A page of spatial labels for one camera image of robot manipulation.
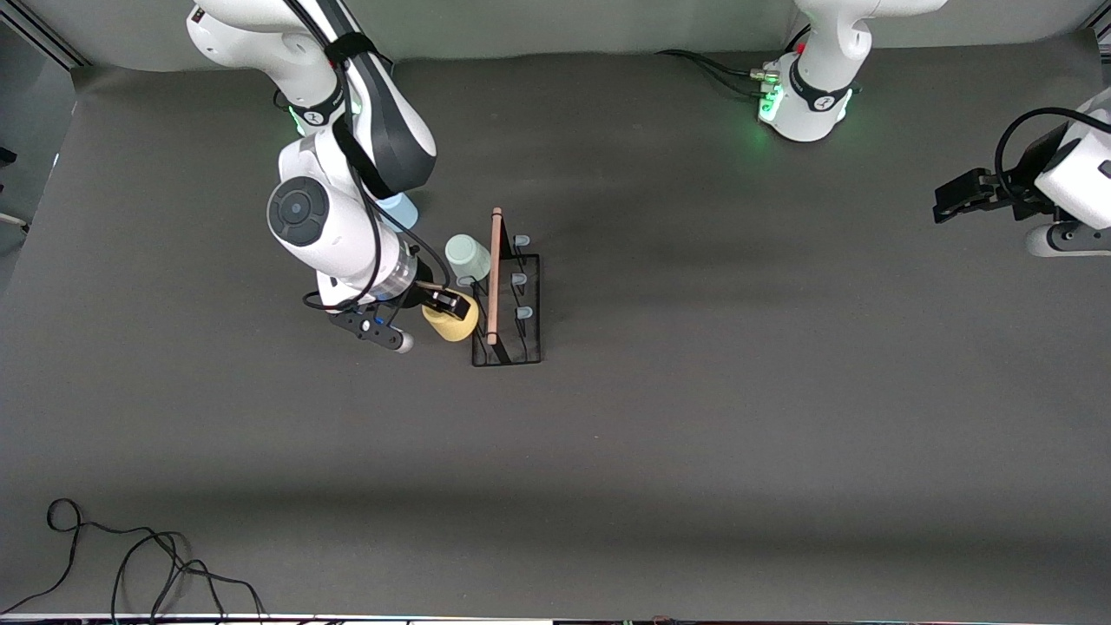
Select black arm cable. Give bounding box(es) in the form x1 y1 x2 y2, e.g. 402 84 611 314
996 107 1111 196
286 0 452 313

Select light blue plastic cup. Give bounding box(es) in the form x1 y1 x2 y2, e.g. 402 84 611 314
379 193 419 229

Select black left arm base cables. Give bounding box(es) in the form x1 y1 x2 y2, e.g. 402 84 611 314
655 48 782 101

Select pale green plastic cup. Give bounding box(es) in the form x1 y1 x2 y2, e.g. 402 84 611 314
445 234 493 284

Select yellow plastic cup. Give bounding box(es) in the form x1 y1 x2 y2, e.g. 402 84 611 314
422 289 480 343

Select black loose cable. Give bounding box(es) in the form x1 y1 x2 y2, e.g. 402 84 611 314
0 497 266 619

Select black wire cup holder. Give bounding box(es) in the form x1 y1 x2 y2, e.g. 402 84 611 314
456 207 543 367

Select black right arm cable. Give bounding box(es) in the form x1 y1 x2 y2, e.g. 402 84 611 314
286 0 452 313

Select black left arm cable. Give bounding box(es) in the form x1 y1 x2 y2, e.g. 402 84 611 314
996 107 1111 196

